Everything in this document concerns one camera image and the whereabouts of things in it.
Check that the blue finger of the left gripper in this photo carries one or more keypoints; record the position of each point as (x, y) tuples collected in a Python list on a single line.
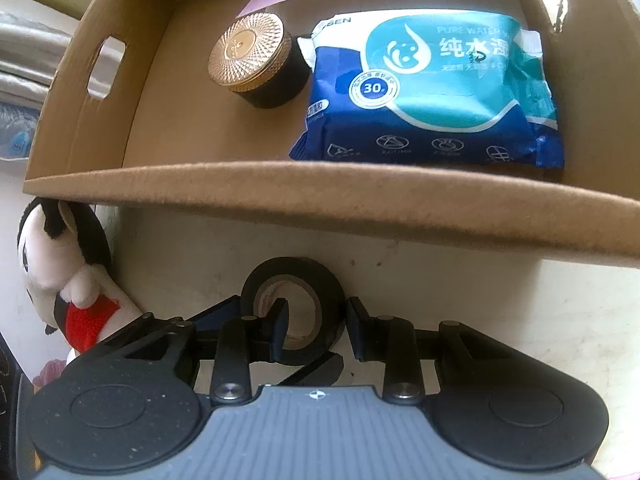
[(208, 323)]

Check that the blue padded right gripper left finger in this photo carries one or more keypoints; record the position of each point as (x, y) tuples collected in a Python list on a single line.
[(241, 342)]

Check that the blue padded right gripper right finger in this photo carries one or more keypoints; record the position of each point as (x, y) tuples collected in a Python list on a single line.
[(392, 341)]

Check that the black electrical tape roll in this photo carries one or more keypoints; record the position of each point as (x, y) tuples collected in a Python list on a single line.
[(316, 304)]

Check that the blue wet wipes pack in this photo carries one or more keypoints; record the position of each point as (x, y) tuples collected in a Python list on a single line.
[(428, 86)]

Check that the black jar with gold lid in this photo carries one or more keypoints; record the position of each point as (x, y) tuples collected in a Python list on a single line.
[(257, 59)]

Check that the plush doll with red bib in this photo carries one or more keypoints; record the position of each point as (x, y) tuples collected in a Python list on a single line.
[(66, 265)]

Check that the clear plastic water bottle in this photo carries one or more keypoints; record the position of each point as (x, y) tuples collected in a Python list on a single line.
[(17, 130)]

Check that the silver quilted fabric roll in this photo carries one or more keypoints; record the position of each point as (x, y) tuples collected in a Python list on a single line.
[(30, 54)]

